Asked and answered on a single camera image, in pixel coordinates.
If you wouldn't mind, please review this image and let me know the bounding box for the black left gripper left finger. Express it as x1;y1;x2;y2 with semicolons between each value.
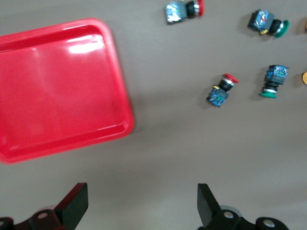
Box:
0;182;89;230

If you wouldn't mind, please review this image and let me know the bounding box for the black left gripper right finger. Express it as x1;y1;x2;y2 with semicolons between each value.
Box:
197;183;288;230

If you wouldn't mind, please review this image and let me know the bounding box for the red push button blue body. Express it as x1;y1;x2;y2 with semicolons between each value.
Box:
206;73;239;108
165;0;206;24

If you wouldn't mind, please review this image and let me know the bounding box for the red plastic tray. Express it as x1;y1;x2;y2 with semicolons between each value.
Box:
0;18;135;164

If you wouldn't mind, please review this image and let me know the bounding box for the green push button blue body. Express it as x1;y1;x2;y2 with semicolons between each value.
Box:
259;64;290;99
248;9;290;38

